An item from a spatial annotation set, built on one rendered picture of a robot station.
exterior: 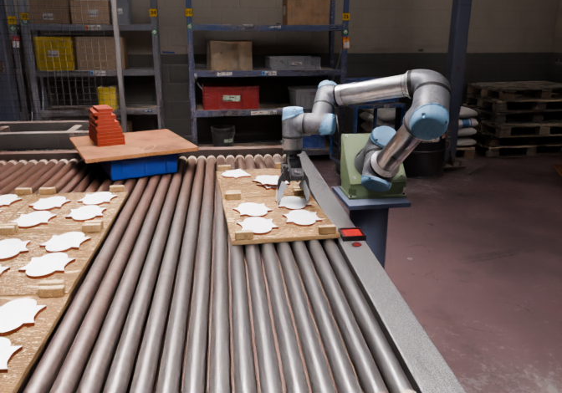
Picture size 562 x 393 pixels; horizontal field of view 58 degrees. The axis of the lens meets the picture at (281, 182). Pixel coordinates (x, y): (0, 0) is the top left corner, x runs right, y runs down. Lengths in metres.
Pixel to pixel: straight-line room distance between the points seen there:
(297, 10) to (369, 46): 1.34
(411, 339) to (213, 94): 5.07
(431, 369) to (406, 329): 0.14
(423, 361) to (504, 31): 6.94
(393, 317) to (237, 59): 5.07
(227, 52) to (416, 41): 2.61
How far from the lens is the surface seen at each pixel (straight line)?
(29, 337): 1.26
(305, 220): 1.74
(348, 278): 1.42
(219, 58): 6.06
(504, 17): 7.84
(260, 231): 1.65
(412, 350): 1.18
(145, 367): 1.12
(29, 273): 1.52
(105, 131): 2.51
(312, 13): 6.14
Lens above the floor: 1.57
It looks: 17 degrees down
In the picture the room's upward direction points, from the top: straight up
